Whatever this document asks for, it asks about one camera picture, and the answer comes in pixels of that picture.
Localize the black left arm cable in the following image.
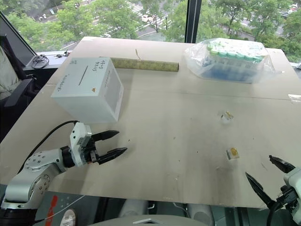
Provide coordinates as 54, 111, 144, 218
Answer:
17, 120, 79, 174

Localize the translucent white plastic box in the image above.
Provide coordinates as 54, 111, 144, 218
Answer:
51, 57, 125, 123

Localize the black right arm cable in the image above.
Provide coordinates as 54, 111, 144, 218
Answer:
267, 200, 286, 226

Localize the green patterned rolled tube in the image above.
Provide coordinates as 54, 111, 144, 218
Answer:
110, 57, 180, 73

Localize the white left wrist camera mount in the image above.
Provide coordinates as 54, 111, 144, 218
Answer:
69, 121, 93, 167

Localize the black coiled cable bundle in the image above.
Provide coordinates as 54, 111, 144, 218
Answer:
32, 54, 50, 69

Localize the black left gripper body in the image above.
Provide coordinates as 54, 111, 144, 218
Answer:
81, 135, 98, 164

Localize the small bunch of keys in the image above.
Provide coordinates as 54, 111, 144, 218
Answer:
54, 50, 71, 59

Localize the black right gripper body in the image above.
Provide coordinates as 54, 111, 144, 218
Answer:
269, 185, 297, 210

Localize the black window frame post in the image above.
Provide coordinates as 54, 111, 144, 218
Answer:
184, 0, 203, 44

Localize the clear plastic bag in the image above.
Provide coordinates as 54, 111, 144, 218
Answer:
183, 37, 275, 84

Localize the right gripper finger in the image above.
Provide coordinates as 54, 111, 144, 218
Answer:
269, 154, 296, 174
245, 172, 275, 210

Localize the grey rounded robot leg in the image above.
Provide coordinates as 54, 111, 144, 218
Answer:
187, 203, 214, 226
118, 199, 148, 219

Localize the pack of green-capped bottles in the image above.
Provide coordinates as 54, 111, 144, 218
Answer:
204, 39, 269, 83

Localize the black office chair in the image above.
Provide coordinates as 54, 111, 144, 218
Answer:
0, 34, 42, 142

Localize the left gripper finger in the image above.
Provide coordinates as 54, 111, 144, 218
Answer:
96, 147, 128, 165
91, 130, 120, 143

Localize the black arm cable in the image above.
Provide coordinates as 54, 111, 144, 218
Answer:
17, 120, 79, 174
267, 200, 286, 226

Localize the small clear block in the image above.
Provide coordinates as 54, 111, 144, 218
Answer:
225, 147, 240, 161
219, 110, 234, 125

